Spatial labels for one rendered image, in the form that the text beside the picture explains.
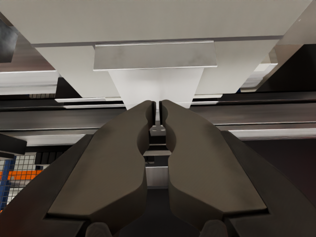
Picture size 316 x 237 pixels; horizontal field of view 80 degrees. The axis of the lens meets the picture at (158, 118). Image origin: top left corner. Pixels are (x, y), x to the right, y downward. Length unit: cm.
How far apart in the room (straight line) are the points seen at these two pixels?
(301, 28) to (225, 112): 22
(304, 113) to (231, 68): 41
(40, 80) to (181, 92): 18
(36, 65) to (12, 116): 34
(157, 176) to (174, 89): 10
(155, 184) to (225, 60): 14
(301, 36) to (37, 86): 41
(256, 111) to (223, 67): 35
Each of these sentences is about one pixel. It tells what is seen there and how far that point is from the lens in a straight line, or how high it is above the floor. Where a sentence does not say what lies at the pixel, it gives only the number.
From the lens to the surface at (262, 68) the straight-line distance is 27.
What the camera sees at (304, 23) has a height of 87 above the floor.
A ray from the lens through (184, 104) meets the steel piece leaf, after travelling 25.
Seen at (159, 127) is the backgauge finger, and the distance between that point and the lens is 34.
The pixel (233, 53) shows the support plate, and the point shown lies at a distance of 17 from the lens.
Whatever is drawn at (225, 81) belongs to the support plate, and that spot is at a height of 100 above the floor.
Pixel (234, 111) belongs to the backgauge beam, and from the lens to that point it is 50.
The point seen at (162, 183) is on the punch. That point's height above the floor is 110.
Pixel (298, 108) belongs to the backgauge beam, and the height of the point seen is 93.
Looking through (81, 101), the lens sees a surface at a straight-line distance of 27.
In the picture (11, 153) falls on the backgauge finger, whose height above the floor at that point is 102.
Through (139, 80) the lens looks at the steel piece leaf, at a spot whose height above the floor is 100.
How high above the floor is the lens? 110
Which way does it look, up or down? 18 degrees down
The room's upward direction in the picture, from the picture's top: 179 degrees clockwise
